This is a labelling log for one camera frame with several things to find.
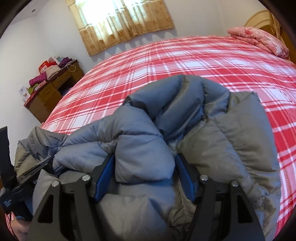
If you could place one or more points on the brown wooden desk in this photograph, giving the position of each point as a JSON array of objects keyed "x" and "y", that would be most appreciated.
[{"x": 47, "y": 95}]

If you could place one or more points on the white card box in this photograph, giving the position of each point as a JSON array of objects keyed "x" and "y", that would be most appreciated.
[{"x": 24, "y": 93}]

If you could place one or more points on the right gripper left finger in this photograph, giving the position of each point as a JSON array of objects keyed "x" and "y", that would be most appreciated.
[{"x": 67, "y": 211}]

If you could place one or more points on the beige arched headboard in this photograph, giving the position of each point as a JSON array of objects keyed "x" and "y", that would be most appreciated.
[{"x": 266, "y": 21}]

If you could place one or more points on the red white plaid bedspread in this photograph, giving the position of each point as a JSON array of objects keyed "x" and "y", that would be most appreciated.
[{"x": 234, "y": 64}]

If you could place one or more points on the beige patterned window curtain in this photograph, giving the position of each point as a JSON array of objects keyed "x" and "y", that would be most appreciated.
[{"x": 104, "y": 24}]

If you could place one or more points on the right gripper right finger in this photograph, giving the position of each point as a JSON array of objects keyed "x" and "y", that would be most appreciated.
[{"x": 223, "y": 211}]

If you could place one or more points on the magenta folded garment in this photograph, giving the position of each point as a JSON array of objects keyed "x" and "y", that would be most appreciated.
[{"x": 38, "y": 79}]

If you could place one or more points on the person's left hand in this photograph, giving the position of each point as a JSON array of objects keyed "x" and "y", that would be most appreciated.
[{"x": 20, "y": 228}]

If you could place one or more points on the pink floral pillow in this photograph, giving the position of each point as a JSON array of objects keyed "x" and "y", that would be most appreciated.
[{"x": 261, "y": 39}]

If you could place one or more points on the red white box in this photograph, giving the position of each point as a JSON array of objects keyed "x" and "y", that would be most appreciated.
[{"x": 46, "y": 64}]

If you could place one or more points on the grey puffer jacket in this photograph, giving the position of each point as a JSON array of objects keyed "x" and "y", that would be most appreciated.
[{"x": 224, "y": 135}]

